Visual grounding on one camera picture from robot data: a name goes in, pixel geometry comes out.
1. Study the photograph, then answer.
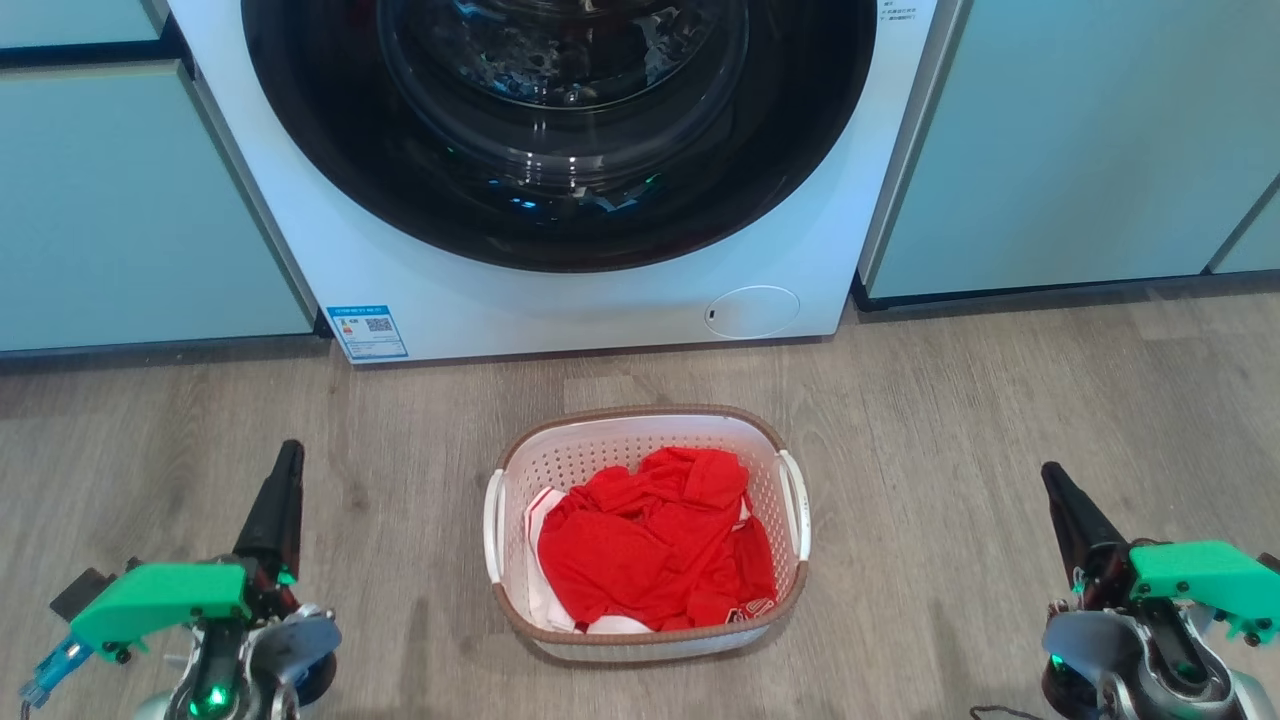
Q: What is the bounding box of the blue energy label sticker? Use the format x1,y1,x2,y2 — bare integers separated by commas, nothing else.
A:
326,304,409,363

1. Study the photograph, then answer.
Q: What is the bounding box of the white front-load washing machine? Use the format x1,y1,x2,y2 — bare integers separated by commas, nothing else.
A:
165,0,971,366

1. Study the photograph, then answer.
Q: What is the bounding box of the blue left camera connector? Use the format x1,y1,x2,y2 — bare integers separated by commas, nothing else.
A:
18,634,93,707

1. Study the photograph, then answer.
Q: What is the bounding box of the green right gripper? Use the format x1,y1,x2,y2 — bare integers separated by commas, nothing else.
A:
1041,462,1280,646

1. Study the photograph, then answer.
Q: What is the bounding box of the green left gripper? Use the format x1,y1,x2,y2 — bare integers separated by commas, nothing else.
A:
68,440,305,661

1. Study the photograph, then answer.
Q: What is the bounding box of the white garment with red trim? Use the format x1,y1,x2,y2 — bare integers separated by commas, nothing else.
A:
524,486,653,637

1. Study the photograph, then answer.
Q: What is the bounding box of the wide pale teal cabinet panel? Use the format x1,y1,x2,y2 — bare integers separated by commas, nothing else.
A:
862,0,1280,301

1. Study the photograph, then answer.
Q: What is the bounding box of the large pale teal cabinet door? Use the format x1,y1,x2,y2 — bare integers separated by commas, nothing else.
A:
0,60,317,353

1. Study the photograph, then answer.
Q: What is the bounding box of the round white filter cover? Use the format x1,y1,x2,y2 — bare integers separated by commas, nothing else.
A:
703,285,801,340

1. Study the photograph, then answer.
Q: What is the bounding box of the small pale teal cabinet drawer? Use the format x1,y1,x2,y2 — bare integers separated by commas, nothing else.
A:
0,0,169,51

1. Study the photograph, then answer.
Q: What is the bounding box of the black round glass washer door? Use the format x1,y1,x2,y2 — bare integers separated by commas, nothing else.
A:
240,0,879,273

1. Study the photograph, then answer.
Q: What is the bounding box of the white perforated laundry basket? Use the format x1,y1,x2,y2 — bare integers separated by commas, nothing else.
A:
483,404,812,663

